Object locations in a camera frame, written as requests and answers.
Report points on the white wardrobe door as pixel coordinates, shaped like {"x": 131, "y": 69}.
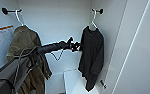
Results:
{"x": 137, "y": 66}

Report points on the white clothes hanger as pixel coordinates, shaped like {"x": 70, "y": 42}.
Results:
{"x": 94, "y": 23}
{"x": 20, "y": 20}

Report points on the white wardrobe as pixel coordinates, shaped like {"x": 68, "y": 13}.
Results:
{"x": 57, "y": 20}

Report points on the white drawer unit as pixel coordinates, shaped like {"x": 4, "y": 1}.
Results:
{"x": 79, "y": 81}

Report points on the olive green jacket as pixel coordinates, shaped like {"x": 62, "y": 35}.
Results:
{"x": 24, "y": 38}

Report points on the orange white label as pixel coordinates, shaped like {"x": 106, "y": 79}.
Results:
{"x": 1, "y": 36}

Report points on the black wardrobe rail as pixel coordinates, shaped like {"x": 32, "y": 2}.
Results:
{"x": 9, "y": 11}
{"x": 99, "y": 11}

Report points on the black garment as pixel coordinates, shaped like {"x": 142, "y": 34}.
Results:
{"x": 91, "y": 53}

